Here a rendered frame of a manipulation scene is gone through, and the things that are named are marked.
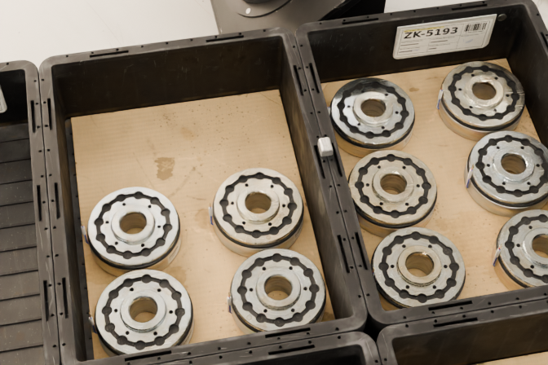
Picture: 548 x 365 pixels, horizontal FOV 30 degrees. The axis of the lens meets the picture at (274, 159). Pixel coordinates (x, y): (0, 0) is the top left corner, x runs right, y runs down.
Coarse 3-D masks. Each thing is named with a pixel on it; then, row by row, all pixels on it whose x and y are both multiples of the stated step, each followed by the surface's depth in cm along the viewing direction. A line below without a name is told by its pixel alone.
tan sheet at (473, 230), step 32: (416, 96) 129; (416, 128) 126; (448, 128) 126; (352, 160) 123; (448, 160) 123; (448, 192) 121; (448, 224) 118; (480, 224) 118; (480, 256) 116; (544, 256) 116; (480, 288) 113
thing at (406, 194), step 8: (384, 168) 118; (392, 168) 118; (400, 168) 118; (376, 176) 117; (384, 176) 118; (400, 176) 118; (408, 176) 117; (376, 184) 117; (408, 184) 117; (376, 192) 116; (384, 192) 116; (408, 192) 116; (384, 200) 116; (392, 200) 115; (400, 200) 116
